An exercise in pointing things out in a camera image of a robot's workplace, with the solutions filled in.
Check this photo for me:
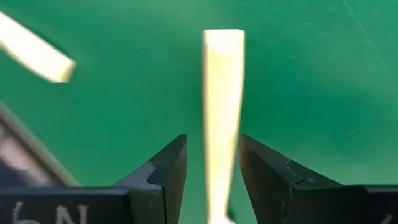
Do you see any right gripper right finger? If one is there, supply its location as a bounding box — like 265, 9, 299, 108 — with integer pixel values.
239, 134, 398, 224

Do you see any green table mat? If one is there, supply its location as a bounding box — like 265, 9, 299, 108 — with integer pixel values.
0, 0, 398, 224

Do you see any cream handled table knife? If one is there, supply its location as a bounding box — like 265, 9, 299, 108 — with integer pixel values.
0, 11, 77, 84
202, 29, 246, 224

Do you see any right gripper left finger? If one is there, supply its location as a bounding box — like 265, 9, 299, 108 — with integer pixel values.
0, 134, 187, 224

